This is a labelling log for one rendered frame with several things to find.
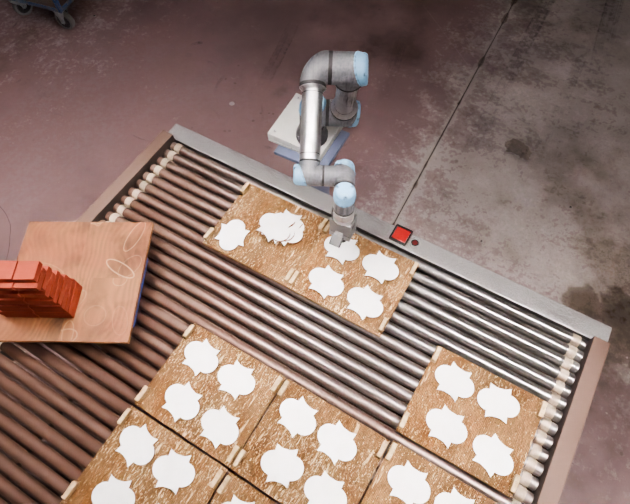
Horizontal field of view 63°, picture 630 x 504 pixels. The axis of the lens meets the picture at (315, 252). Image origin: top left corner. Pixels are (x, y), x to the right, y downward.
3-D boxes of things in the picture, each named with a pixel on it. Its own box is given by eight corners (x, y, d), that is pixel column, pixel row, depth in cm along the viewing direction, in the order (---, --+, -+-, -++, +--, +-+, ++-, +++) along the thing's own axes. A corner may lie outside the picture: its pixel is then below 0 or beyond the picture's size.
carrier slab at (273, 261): (249, 184, 227) (249, 182, 225) (330, 222, 216) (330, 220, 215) (203, 244, 212) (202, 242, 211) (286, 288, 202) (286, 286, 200)
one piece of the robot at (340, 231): (321, 224, 181) (322, 246, 196) (344, 233, 179) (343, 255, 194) (336, 199, 187) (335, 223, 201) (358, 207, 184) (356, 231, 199)
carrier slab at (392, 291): (330, 223, 216) (330, 221, 215) (419, 265, 205) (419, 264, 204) (286, 288, 202) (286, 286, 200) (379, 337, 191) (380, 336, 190)
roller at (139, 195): (136, 190, 232) (133, 184, 228) (559, 412, 181) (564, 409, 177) (129, 198, 230) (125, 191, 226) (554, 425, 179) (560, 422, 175)
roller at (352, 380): (99, 231, 222) (94, 225, 218) (535, 479, 171) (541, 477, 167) (91, 239, 220) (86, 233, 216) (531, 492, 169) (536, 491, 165)
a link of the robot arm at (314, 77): (297, 43, 178) (292, 182, 176) (329, 44, 178) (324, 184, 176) (299, 57, 190) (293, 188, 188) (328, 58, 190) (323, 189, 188)
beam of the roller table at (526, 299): (179, 131, 251) (176, 122, 246) (605, 333, 197) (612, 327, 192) (168, 143, 248) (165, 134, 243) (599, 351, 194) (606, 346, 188)
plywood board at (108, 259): (31, 223, 207) (29, 221, 205) (154, 224, 205) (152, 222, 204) (-9, 342, 183) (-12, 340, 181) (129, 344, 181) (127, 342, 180)
